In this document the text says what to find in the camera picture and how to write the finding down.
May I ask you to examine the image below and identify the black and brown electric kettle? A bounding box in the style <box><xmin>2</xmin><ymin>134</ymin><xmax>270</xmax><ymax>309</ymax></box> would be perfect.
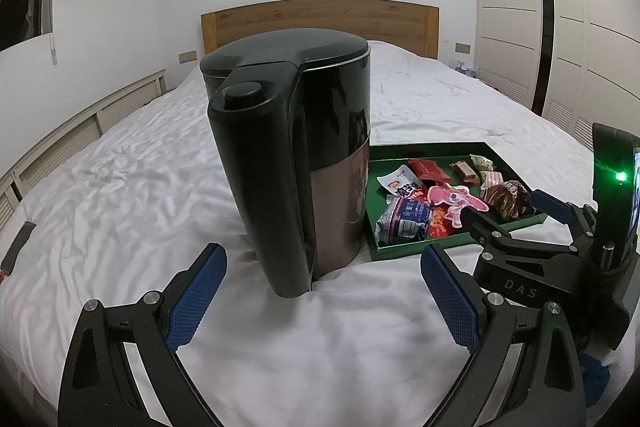
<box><xmin>199</xmin><ymin>28</ymin><xmax>373</xmax><ymax>299</ymax></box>

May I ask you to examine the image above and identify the black smartphone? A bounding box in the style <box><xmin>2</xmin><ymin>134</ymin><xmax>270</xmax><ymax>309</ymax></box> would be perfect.
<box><xmin>1</xmin><ymin>222</ymin><xmax>37</xmax><ymax>270</ymax></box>

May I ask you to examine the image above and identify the wooden bed headboard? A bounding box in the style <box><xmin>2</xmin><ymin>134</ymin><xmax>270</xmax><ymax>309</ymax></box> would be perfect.
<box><xmin>201</xmin><ymin>0</ymin><xmax>440</xmax><ymax>60</ymax></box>

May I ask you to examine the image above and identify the dark blue snack packet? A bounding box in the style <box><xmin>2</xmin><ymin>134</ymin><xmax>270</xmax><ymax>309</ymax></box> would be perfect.
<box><xmin>375</xmin><ymin>196</ymin><xmax>433</xmax><ymax>245</ymax></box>

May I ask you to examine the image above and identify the green tray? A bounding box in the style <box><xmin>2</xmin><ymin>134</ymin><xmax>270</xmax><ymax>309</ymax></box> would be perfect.
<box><xmin>366</xmin><ymin>142</ymin><xmax>549</xmax><ymax>263</ymax></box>

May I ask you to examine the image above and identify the pink cartoon snack packet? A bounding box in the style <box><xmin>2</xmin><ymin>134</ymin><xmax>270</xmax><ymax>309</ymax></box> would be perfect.
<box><xmin>426</xmin><ymin>185</ymin><xmax>490</xmax><ymax>230</ymax></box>

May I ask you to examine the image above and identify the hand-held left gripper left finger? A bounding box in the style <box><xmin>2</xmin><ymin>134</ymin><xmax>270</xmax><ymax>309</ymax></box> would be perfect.
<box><xmin>57</xmin><ymin>243</ymin><xmax>228</xmax><ymax>427</ymax></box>

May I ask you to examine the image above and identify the red and white snack packet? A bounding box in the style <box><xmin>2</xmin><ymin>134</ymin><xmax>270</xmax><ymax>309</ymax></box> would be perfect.
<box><xmin>376</xmin><ymin>164</ymin><xmax>458</xmax><ymax>239</ymax></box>

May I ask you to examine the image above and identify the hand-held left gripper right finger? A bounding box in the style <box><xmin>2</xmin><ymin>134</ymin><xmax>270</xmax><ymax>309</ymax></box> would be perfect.
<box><xmin>420</xmin><ymin>243</ymin><xmax>586</xmax><ymax>427</ymax></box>

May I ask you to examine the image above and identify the white slatted radiator cover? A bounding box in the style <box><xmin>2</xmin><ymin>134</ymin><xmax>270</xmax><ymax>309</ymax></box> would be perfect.
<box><xmin>0</xmin><ymin>69</ymin><xmax>167</xmax><ymax>228</ymax></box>

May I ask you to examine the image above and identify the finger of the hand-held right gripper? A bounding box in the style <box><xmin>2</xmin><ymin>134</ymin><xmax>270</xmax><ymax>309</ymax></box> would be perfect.
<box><xmin>459</xmin><ymin>208</ymin><xmax>596</xmax><ymax>308</ymax></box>
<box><xmin>529</xmin><ymin>189</ymin><xmax>598</xmax><ymax>253</ymax></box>

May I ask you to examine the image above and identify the brown oat snack packet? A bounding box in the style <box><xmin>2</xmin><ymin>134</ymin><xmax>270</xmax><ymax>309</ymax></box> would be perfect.
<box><xmin>480</xmin><ymin>180</ymin><xmax>532</xmax><ymax>220</ymax></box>

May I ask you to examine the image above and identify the white duvet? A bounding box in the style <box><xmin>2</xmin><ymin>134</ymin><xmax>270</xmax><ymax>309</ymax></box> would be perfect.
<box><xmin>0</xmin><ymin>39</ymin><xmax>640</xmax><ymax>427</ymax></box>

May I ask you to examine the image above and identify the small clear wafer packet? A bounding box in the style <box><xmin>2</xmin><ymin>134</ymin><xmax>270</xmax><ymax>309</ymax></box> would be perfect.
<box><xmin>448</xmin><ymin>161</ymin><xmax>481</xmax><ymax>182</ymax></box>

